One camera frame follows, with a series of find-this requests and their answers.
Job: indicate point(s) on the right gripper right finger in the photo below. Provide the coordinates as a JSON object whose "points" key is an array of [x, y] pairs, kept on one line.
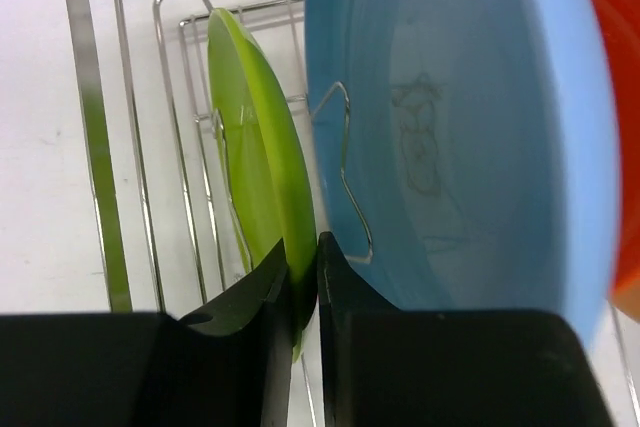
{"points": [[383, 366]]}

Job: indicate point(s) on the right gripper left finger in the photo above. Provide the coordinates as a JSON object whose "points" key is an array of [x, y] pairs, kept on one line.
{"points": [[228, 363]]}

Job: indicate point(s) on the green plate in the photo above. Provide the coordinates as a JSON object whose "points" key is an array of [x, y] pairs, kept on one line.
{"points": [[269, 183]]}

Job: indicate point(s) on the blue plate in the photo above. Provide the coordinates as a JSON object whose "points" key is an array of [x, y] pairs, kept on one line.
{"points": [[468, 151]]}

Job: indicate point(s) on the tan beige plate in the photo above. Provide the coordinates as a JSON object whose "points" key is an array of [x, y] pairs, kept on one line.
{"points": [[626, 298]]}

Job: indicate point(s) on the orange plate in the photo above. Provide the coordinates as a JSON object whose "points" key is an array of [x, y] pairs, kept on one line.
{"points": [[619, 26]]}

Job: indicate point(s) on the metal wire dish rack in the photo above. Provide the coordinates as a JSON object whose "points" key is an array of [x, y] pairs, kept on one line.
{"points": [[176, 227]]}

